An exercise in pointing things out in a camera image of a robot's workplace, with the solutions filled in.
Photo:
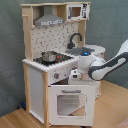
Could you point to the silver cooking pot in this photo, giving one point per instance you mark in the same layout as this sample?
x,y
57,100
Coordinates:
x,y
49,56

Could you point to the grey range hood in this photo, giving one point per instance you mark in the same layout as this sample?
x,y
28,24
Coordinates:
x,y
48,18

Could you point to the grey sink basin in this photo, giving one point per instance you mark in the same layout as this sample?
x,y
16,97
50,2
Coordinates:
x,y
80,51

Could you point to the wooden toy kitchen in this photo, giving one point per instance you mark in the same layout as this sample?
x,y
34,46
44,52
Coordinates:
x,y
39,78

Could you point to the left red stove knob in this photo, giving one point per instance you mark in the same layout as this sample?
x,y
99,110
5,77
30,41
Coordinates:
x,y
56,75

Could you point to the toy microwave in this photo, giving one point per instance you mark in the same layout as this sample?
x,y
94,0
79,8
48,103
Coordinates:
x,y
78,11

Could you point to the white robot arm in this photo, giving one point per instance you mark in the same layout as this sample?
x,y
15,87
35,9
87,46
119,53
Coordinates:
x,y
96,68

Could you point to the white oven door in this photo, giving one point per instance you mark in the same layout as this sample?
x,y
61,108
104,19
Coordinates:
x,y
71,105

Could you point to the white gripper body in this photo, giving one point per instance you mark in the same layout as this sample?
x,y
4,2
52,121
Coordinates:
x,y
76,78

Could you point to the black faucet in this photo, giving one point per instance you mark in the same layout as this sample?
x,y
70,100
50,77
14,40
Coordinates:
x,y
71,43

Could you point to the black stovetop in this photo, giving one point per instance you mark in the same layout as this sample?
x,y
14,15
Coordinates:
x,y
59,58

